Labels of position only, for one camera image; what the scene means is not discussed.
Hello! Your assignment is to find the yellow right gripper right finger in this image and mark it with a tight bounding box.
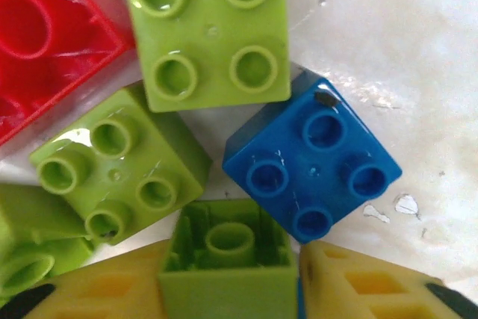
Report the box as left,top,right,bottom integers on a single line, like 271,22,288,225
298,240,478,319

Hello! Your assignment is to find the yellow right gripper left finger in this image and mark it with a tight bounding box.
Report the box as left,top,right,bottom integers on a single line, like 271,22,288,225
0,240,173,319

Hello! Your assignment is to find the green square lego brick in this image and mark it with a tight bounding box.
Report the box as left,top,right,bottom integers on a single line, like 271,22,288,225
157,199,299,319
28,83,214,247
119,0,293,114

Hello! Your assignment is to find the green long lego brick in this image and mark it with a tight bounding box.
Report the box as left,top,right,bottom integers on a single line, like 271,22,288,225
0,183,95,300

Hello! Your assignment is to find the blue square lego brick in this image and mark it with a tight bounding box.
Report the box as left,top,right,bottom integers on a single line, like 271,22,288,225
222,70,403,244

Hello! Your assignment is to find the red long lego brick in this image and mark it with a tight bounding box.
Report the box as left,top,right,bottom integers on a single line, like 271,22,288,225
0,0,137,148

